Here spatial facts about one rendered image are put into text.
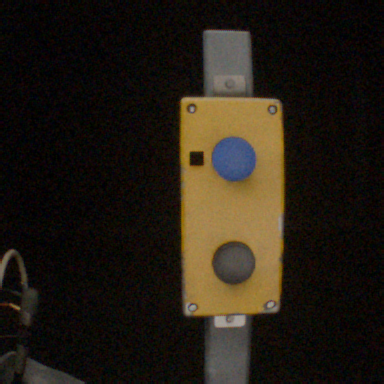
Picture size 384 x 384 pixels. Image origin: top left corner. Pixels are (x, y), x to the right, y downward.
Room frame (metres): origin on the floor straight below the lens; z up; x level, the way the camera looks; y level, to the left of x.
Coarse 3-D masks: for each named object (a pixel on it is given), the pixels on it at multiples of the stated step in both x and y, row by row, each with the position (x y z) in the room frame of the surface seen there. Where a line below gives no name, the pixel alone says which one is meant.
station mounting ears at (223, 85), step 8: (216, 80) 1.45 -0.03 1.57; (224, 80) 1.45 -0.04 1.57; (232, 80) 1.45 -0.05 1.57; (240, 80) 1.45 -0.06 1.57; (216, 88) 1.45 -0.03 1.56; (224, 88) 1.45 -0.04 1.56; (232, 88) 1.45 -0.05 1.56; (240, 88) 1.45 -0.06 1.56; (216, 96) 1.45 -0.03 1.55; (224, 96) 1.45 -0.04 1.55; (232, 96) 1.45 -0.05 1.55; (240, 96) 1.45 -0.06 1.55; (216, 320) 1.45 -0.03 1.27; (224, 320) 1.45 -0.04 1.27; (232, 320) 1.45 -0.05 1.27; (240, 320) 1.45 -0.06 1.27
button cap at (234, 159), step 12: (216, 144) 1.40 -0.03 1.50; (228, 144) 1.38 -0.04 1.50; (240, 144) 1.38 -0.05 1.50; (216, 156) 1.38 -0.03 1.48; (228, 156) 1.38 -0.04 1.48; (240, 156) 1.38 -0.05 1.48; (252, 156) 1.38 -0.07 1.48; (216, 168) 1.39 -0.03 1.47; (228, 168) 1.38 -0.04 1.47; (240, 168) 1.38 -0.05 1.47; (252, 168) 1.38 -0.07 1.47; (228, 180) 1.39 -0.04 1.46; (240, 180) 1.39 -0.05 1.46
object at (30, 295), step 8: (24, 288) 2.70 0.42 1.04; (32, 288) 2.72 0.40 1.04; (24, 296) 2.70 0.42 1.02; (32, 296) 2.69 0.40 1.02; (24, 304) 2.69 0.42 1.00; (32, 304) 2.69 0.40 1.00; (24, 312) 2.69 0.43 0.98; (32, 312) 2.69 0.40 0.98; (24, 320) 2.69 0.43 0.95; (32, 320) 2.70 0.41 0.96; (24, 328) 2.71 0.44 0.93; (24, 344) 2.71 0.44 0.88; (16, 352) 2.72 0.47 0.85; (24, 352) 2.71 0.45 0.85; (16, 360) 2.71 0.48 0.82; (24, 360) 2.71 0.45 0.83; (16, 368) 2.71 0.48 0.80; (24, 368) 2.72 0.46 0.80; (16, 376) 2.71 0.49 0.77
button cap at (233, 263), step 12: (216, 252) 1.39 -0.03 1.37; (228, 252) 1.38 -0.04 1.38; (240, 252) 1.38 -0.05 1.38; (252, 252) 1.39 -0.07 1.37; (216, 264) 1.38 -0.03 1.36; (228, 264) 1.38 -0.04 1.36; (240, 264) 1.38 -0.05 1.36; (252, 264) 1.38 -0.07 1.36; (216, 276) 1.39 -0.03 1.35; (228, 276) 1.38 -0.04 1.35; (240, 276) 1.38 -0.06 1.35
